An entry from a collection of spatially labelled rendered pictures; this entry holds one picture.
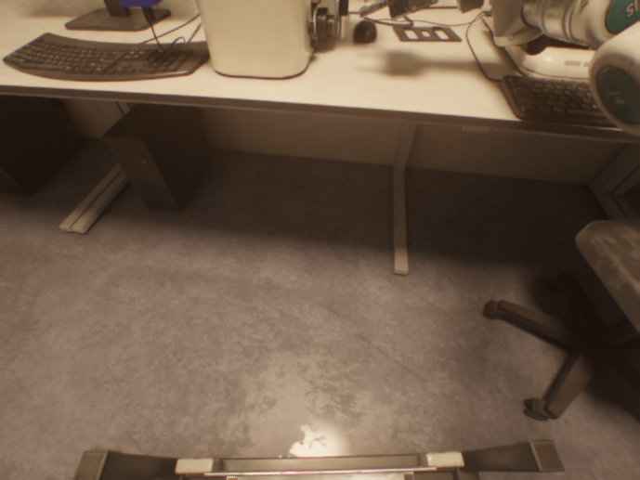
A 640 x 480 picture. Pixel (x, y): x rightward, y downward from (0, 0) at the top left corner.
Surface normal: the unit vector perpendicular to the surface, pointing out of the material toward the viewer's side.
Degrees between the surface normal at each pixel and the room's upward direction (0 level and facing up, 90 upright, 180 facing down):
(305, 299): 0
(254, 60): 90
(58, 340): 0
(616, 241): 0
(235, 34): 91
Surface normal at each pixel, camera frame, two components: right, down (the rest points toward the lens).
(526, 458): -1.00, 0.01
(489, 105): 0.00, -0.62
